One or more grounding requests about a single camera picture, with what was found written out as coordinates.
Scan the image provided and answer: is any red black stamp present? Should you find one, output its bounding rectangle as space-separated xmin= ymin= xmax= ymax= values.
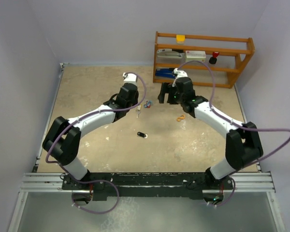
xmin=208 ymin=52 xmax=219 ymax=65

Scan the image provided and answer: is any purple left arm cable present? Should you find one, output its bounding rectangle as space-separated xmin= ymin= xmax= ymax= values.
xmin=45 ymin=72 xmax=147 ymax=215

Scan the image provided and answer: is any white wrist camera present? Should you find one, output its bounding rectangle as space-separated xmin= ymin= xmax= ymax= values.
xmin=122 ymin=72 xmax=138 ymax=86
xmin=173 ymin=68 xmax=188 ymax=86

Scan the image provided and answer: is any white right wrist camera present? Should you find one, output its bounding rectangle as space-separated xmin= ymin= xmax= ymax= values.
xmin=173 ymin=68 xmax=188 ymax=86

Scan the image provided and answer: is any white red cardboard box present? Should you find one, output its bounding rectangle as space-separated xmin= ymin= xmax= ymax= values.
xmin=185 ymin=50 xmax=206 ymax=62

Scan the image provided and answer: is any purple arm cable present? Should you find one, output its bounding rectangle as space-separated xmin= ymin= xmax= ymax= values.
xmin=175 ymin=60 xmax=290 ymax=208
xmin=45 ymin=72 xmax=147 ymax=215

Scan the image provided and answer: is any wooden shelf rack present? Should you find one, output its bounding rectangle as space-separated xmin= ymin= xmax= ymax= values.
xmin=153 ymin=31 xmax=255 ymax=88

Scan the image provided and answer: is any yellow tag key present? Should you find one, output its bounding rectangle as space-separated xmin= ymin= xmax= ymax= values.
xmin=136 ymin=105 xmax=142 ymax=118

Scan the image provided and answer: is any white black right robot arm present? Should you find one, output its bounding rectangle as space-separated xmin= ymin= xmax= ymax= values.
xmin=158 ymin=77 xmax=263 ymax=189

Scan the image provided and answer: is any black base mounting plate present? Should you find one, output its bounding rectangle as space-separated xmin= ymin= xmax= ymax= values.
xmin=62 ymin=172 xmax=233 ymax=201

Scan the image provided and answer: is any yellow lidded jar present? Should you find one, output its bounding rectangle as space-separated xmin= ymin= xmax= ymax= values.
xmin=175 ymin=34 xmax=186 ymax=44

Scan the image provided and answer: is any blue black stapler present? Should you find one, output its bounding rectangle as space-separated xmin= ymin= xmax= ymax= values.
xmin=155 ymin=68 xmax=175 ymax=79

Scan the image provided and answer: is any orange carabiner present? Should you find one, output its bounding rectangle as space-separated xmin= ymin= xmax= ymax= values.
xmin=176 ymin=115 xmax=185 ymax=122

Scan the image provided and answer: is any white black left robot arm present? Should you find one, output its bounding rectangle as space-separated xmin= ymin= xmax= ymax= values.
xmin=42 ymin=82 xmax=139 ymax=189

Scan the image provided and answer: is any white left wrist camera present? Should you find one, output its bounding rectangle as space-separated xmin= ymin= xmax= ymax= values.
xmin=122 ymin=72 xmax=138 ymax=86

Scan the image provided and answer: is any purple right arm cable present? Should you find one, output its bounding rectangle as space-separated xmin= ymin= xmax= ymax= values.
xmin=175 ymin=60 xmax=290 ymax=208

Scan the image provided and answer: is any grey stapler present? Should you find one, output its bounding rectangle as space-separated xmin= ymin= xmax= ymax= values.
xmin=156 ymin=48 xmax=185 ymax=64

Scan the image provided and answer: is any black key fob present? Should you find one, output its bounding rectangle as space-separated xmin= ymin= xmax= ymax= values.
xmin=137 ymin=131 xmax=148 ymax=138

